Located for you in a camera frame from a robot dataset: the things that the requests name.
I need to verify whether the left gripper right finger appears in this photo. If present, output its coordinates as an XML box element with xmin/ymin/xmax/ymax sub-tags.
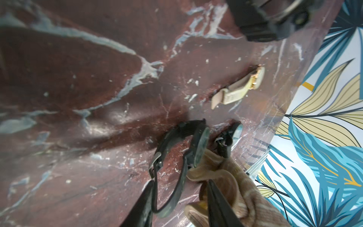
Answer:
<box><xmin>207</xmin><ymin>180</ymin><xmax>243</xmax><ymax>227</ymax></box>

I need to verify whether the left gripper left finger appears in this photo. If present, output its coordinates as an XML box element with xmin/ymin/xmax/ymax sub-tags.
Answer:
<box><xmin>120</xmin><ymin>180</ymin><xmax>155</xmax><ymax>227</ymax></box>

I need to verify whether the beige striped cloth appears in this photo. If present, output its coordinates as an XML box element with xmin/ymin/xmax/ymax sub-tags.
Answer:
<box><xmin>184</xmin><ymin>149</ymin><xmax>290</xmax><ymax>227</ymax></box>

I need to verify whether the small olive watch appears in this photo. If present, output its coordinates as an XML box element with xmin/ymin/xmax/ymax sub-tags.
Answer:
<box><xmin>215</xmin><ymin>122</ymin><xmax>244</xmax><ymax>159</ymax></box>

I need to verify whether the cream strap watch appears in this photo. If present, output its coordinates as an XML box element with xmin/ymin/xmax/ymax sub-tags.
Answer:
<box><xmin>211</xmin><ymin>65</ymin><xmax>266</xmax><ymax>109</ymax></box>

